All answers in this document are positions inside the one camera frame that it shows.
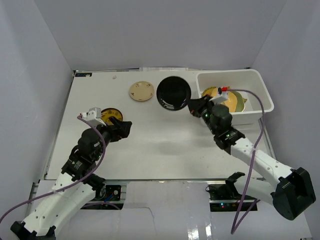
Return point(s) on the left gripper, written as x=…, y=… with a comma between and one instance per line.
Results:
x=116, y=130

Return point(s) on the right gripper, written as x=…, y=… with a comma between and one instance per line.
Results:
x=196, y=105

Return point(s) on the round bamboo plate green rim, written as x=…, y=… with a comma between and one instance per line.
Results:
x=210, y=91

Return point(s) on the black round plate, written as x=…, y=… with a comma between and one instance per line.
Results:
x=173, y=93

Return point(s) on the yellow square panda plate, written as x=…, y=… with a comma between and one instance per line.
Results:
x=231, y=102

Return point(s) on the green square panda plate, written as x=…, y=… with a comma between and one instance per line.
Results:
x=240, y=106

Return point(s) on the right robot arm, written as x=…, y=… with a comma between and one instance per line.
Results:
x=289, y=190

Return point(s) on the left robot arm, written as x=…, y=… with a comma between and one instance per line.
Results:
x=76, y=185

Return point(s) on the white plastic bin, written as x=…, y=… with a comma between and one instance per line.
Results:
x=241, y=79

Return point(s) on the brown yellow patterned plate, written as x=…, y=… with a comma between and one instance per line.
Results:
x=111, y=112

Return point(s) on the beige round plate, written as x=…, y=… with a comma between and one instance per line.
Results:
x=141, y=91

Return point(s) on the papers behind table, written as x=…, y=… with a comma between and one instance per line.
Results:
x=165, y=69

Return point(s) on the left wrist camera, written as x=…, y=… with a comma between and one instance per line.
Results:
x=93, y=117

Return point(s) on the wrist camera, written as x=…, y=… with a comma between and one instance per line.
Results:
x=93, y=117
x=219, y=95

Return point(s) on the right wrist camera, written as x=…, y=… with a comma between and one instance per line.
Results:
x=219, y=95

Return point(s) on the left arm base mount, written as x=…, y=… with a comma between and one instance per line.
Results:
x=109, y=199

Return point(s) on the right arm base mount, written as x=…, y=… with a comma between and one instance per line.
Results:
x=223, y=197

